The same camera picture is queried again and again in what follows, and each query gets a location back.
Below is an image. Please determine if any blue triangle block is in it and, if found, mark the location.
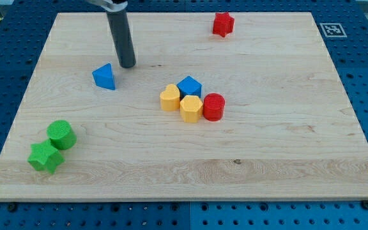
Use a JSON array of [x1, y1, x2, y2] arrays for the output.
[[92, 63, 116, 90]]

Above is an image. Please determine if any yellow hexagon block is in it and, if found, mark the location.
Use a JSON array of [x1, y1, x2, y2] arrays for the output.
[[180, 95, 203, 123]]

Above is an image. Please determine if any yellow heart block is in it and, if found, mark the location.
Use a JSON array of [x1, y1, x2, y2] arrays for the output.
[[159, 84, 180, 111]]

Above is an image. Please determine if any blue cube block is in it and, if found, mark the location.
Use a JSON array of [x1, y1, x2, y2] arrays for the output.
[[177, 76, 202, 99]]

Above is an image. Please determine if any red cylinder block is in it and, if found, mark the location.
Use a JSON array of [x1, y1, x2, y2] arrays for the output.
[[203, 93, 225, 121]]

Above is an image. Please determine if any wooden board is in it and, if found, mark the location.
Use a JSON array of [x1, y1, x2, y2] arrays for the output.
[[0, 12, 368, 202]]

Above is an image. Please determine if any red star block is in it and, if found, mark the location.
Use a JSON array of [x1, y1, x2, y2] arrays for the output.
[[212, 12, 234, 38]]

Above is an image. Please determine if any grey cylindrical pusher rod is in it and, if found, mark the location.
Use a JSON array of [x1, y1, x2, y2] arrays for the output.
[[107, 1, 136, 68]]

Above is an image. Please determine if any green cylinder block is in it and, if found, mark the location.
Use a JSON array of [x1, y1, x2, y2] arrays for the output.
[[47, 120, 77, 150]]

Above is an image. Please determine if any green star block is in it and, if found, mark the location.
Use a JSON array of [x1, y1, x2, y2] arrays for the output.
[[27, 139, 65, 174]]

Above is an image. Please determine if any white fiducial marker tag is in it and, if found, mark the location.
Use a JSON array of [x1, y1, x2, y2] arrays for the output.
[[319, 22, 347, 38]]

